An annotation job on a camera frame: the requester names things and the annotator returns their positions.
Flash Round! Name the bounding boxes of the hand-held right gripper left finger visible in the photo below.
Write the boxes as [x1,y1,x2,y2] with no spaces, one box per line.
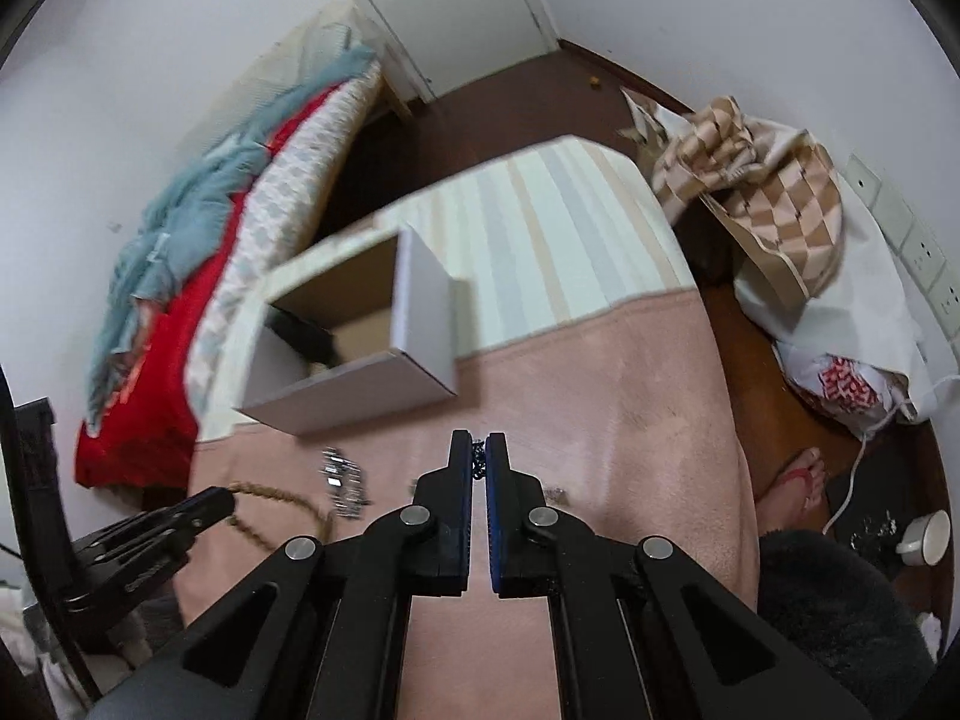
[90,429,476,720]

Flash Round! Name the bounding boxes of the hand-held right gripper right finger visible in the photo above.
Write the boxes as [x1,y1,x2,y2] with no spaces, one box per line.
[484,431,872,720]

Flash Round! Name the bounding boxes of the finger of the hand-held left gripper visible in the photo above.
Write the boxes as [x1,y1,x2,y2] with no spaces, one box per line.
[70,486,237,586]

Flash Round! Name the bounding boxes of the white cardboard box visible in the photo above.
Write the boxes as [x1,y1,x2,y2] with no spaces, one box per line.
[232,227,471,437]

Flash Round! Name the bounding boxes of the red blanket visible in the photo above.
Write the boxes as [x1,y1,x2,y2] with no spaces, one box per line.
[73,82,347,490]

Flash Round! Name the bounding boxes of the black item in box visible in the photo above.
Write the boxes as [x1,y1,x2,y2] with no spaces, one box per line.
[268,310,340,374]

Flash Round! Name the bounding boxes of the pastel striped cloth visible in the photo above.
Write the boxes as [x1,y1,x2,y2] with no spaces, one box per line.
[196,133,697,440]

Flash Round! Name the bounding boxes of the red and blue bedding pile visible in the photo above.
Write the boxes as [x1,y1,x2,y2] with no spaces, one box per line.
[84,43,376,430]

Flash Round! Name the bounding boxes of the person's foot with sandal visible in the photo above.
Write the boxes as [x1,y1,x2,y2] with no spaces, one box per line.
[752,445,830,535]

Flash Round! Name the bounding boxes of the patterned mattress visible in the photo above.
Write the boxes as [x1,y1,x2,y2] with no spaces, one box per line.
[187,60,385,421]

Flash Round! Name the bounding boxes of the dark fuzzy cushion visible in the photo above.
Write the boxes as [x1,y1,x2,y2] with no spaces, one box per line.
[756,529,940,720]

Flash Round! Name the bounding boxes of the red printed plastic bag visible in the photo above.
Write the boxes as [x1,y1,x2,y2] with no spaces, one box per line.
[774,341,917,437]

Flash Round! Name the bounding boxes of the brown checkered cloth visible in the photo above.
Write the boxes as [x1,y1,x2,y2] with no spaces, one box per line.
[649,95,847,297]

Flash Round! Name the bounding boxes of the white plastic bag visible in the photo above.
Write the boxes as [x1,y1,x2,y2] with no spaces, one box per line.
[731,120,931,421]

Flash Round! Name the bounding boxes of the white cup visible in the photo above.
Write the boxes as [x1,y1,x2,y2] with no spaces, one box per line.
[897,508,952,568]

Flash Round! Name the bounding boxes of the white door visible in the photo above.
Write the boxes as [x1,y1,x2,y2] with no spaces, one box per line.
[306,0,560,104]

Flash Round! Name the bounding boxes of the silver chain jewelry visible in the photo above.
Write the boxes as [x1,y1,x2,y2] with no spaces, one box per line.
[321,447,374,523]

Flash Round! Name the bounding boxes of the white cable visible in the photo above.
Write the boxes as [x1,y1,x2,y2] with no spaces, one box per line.
[821,371,960,535]

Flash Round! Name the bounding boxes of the white wall socket panel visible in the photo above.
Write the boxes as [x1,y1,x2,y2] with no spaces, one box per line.
[846,152,960,331]

